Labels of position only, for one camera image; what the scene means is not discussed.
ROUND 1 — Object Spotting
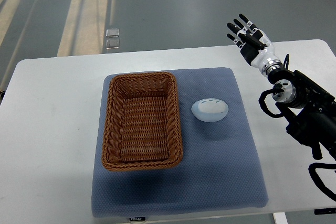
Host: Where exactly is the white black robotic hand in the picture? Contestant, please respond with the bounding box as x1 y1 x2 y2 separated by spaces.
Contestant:
227 14 284 77

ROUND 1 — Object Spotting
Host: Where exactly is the light blue plush toy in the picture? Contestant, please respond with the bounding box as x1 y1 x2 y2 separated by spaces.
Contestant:
191 98 229 122

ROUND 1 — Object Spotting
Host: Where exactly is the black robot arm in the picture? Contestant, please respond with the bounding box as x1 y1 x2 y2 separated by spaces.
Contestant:
259 67 335 160

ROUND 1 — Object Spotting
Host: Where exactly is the brown wicker basket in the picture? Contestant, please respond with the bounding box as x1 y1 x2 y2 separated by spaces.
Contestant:
101 72 183 172

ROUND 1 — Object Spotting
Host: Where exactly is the blue quilted mat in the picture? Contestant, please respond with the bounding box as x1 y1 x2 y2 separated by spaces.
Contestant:
91 68 268 218

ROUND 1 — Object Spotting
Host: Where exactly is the lower metal floor plate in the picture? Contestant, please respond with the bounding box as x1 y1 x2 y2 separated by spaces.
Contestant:
106 38 120 49

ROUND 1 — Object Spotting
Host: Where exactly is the metal floor plate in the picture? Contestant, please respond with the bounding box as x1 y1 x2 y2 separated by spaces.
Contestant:
106 38 120 49
106 28 120 38

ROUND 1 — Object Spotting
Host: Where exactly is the upper metal floor plate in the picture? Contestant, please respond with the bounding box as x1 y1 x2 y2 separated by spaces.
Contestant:
106 28 120 38

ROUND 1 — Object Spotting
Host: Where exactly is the black table edge clamp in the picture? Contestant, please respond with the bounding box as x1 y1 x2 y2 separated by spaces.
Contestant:
314 208 336 215

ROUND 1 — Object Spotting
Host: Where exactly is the black mat label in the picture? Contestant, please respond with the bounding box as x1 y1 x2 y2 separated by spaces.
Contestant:
129 217 146 222

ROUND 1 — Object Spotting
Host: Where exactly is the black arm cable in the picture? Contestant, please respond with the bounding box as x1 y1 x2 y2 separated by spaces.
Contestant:
258 89 288 119

